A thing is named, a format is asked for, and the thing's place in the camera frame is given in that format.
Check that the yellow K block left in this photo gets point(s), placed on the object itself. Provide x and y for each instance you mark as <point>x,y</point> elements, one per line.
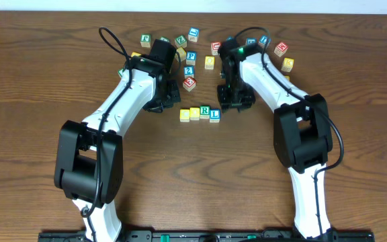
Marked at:
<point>135,54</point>

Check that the red U block upper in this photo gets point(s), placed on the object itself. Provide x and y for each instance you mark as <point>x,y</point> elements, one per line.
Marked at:
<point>214,47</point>

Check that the yellow C block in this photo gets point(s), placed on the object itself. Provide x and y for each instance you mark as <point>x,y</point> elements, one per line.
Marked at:
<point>184,115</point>

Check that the yellow block far right upper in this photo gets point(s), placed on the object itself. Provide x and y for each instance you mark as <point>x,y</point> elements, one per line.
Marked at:
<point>287,64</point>

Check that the yellow S block centre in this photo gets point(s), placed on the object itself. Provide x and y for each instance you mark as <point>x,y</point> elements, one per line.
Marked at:
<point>181,54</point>

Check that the blue block top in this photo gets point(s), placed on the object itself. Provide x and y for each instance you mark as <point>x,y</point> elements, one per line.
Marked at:
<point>193,34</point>

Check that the red E block upper right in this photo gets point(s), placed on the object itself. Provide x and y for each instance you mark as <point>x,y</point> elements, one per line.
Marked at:
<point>280,49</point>

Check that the yellow O block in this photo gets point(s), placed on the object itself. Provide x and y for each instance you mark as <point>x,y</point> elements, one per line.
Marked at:
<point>194,113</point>
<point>209,62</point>

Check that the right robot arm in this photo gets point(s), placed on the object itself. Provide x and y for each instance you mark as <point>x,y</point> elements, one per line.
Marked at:
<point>301,131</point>

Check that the blue L block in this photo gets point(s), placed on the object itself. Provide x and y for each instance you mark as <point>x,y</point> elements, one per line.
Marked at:
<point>215,115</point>

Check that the green R block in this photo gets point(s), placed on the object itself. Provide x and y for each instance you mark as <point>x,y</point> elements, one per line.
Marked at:
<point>204,112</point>

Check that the green L block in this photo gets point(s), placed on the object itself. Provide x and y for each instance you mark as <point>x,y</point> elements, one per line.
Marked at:
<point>164,39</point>

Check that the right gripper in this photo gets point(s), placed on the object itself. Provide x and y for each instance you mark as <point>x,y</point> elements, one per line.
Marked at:
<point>235,97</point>

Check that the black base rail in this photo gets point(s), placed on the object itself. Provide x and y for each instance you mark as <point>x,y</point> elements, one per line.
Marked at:
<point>267,235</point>

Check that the blue P block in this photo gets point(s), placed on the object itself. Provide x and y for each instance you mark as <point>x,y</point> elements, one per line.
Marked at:
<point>191,57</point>

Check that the green A block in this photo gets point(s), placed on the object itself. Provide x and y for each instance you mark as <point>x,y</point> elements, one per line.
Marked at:
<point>120,72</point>

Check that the blue D block right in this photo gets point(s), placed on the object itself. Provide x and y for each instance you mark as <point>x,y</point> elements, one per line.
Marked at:
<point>264,41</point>

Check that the blue 2 block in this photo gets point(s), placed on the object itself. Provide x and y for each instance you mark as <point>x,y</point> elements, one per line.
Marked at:
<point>189,71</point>

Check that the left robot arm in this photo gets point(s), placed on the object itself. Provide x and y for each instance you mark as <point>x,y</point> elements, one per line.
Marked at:
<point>89,161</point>

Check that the green Z block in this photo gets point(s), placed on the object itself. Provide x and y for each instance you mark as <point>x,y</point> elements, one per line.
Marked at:
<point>181,41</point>

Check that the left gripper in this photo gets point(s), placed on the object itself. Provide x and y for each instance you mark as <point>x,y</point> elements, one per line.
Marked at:
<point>168,95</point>

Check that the blue G block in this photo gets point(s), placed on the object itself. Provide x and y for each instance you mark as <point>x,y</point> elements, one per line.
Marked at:
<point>251,41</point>

